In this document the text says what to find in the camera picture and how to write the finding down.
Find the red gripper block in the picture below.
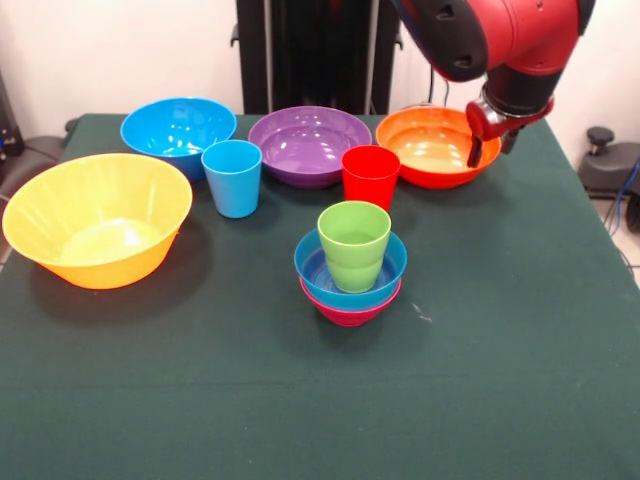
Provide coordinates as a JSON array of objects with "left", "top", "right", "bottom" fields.
[{"left": 465, "top": 97, "right": 556, "bottom": 169}]

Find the green cup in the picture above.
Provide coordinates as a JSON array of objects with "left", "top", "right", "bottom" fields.
[{"left": 316, "top": 200, "right": 393, "bottom": 294}]

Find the small blue bowl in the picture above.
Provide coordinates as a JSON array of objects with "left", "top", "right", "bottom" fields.
[{"left": 293, "top": 227, "right": 408, "bottom": 312}]

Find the pink bowl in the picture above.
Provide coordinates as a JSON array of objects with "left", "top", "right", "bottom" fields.
[{"left": 298, "top": 279, "right": 403, "bottom": 328}]

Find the orange bowl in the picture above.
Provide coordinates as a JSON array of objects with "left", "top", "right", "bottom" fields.
[{"left": 375, "top": 106, "right": 503, "bottom": 191}]

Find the red cup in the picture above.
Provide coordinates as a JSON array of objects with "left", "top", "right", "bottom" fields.
[{"left": 341, "top": 144, "right": 402, "bottom": 214}]

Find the purple bowl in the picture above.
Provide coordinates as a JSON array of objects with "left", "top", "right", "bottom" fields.
[{"left": 247, "top": 105, "right": 374, "bottom": 190}]

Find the blue cup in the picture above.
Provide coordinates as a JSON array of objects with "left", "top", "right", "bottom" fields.
[{"left": 200, "top": 139, "right": 264, "bottom": 219}]

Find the dark green tablecloth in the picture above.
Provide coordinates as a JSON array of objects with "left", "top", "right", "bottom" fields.
[{"left": 0, "top": 113, "right": 640, "bottom": 480}]

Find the large blue bowl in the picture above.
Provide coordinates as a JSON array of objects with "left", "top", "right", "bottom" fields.
[{"left": 119, "top": 96, "right": 239, "bottom": 182}]

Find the large yellow bowl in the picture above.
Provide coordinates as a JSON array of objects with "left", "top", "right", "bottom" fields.
[{"left": 1, "top": 152, "right": 194, "bottom": 291}]

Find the black equipment rack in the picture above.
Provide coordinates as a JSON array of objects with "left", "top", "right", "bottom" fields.
[{"left": 0, "top": 69, "right": 24, "bottom": 166}]

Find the black hanging cable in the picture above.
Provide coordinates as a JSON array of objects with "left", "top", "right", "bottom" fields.
[{"left": 427, "top": 62, "right": 452, "bottom": 109}]

